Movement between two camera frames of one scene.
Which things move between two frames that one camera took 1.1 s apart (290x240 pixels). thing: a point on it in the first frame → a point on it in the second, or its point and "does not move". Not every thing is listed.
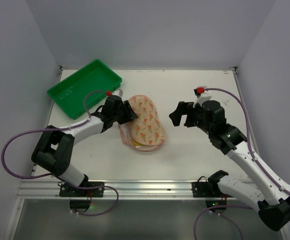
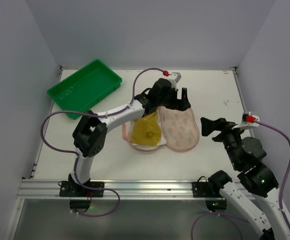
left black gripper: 124,112 → 179,103
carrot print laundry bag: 146,129 → 179,129
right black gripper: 188,116 → 223,128
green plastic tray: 70,93 does not move
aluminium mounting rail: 48,189 does not move
